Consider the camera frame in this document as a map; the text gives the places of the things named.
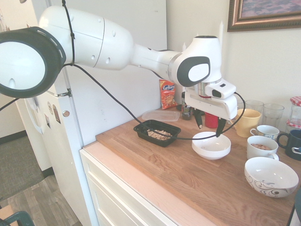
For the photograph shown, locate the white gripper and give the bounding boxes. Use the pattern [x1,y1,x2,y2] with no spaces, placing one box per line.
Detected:
[184,87,238,138]

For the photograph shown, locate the plain white bowl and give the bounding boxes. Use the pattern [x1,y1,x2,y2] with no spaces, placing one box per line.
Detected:
[191,131,232,161]

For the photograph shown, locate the pile of cereal pieces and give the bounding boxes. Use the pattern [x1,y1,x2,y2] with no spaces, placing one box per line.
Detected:
[146,129,173,141]

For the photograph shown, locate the brown cereal pieces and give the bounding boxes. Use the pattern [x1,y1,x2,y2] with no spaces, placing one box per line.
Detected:
[250,142,273,151]

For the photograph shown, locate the red mug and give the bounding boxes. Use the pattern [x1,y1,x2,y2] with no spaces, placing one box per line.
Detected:
[204,112,220,129]

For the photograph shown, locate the spice jar with black lid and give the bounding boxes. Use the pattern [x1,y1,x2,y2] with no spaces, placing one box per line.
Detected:
[181,91,195,121]

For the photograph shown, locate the yellow mug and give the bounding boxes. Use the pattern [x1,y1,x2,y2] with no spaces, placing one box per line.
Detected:
[231,108,262,138]

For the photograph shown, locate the clear plastic container lid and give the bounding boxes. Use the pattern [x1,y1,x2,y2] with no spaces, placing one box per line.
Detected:
[141,110,181,122]

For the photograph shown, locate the orange snack bag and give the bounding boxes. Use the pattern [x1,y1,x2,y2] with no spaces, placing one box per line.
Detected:
[159,79,179,110]

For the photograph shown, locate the large white cup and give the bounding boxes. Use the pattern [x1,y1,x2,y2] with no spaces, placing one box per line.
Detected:
[246,136,279,161]

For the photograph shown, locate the small white mug blue trim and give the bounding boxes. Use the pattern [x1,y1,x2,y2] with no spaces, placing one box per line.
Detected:
[249,125,280,143]

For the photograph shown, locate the black plastic food container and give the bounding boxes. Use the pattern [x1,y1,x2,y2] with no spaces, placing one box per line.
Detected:
[133,119,182,148]

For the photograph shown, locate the short white taper candle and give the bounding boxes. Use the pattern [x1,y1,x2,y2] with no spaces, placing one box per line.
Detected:
[182,42,187,93]

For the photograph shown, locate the dark blue mug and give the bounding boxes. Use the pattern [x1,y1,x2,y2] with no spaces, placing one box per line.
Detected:
[277,129,301,161]

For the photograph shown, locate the short glass jar checked lid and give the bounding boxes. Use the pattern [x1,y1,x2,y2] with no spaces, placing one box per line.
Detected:
[285,119,301,134]

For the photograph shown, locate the tall glass jar checked lid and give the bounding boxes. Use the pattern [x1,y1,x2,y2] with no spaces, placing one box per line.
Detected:
[289,96,301,125]

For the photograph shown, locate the white bowl with swirl pattern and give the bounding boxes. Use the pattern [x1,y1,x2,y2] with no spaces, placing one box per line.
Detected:
[244,157,299,198]

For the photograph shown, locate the brown rectangular fridge magnet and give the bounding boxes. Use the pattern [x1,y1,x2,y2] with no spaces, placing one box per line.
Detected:
[52,104,62,125]

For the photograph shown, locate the dark green C-clamp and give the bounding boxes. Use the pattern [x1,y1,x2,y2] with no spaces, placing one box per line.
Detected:
[3,210,36,226]

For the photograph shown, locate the robot mounting table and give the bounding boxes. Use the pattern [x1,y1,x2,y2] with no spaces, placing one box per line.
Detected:
[0,204,14,221]

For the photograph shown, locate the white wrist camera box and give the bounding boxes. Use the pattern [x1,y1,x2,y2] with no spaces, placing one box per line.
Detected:
[205,79,237,99]

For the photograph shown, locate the framed wall picture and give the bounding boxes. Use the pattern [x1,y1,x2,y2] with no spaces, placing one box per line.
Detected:
[227,0,301,32]

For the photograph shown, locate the black cable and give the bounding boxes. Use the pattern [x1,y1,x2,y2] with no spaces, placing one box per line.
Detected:
[0,0,246,142]

